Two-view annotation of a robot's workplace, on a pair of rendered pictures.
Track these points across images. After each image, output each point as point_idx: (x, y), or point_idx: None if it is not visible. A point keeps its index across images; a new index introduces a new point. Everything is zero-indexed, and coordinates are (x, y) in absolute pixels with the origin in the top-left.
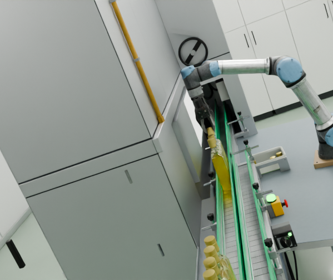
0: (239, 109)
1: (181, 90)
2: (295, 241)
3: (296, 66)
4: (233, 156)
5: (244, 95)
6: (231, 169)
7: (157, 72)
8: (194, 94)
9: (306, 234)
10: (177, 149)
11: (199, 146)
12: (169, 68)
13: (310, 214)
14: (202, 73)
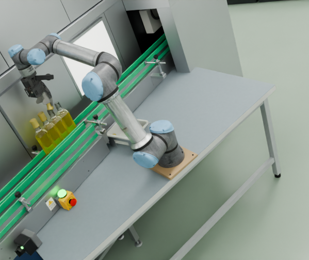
0: (172, 44)
1: (71, 35)
2: (28, 253)
3: (94, 88)
4: (80, 127)
5: (178, 32)
6: (60, 145)
7: None
8: (21, 75)
9: (49, 247)
10: None
11: (72, 98)
12: (61, 10)
13: (76, 225)
14: (22, 60)
